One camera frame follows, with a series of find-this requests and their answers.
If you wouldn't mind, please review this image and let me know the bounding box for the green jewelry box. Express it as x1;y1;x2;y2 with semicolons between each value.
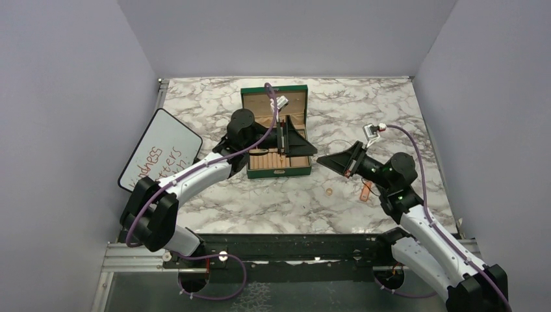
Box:
246;84;312;179

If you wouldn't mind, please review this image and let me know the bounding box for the black mounting rail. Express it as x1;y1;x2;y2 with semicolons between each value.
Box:
162;234;405;289

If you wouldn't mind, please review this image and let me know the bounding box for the white dry-erase board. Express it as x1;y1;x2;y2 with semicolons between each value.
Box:
118;109;203;192

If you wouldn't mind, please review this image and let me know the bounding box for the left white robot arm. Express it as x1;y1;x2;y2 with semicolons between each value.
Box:
120;109;318;267

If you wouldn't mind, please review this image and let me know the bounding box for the aluminium frame rail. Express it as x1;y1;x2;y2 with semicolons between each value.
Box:
91;243;207;311

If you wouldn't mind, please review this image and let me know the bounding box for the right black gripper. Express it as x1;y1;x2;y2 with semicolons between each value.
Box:
318;140;394;190

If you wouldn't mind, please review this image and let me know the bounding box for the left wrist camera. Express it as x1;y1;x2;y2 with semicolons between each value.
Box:
276;96;289;111

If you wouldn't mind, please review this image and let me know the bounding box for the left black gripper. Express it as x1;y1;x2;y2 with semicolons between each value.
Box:
242;114;317;157

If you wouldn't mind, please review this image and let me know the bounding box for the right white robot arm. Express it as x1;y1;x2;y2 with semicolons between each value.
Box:
317;142;511;311

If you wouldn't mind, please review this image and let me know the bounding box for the orange highlighter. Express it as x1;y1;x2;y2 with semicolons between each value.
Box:
359;180;372;202

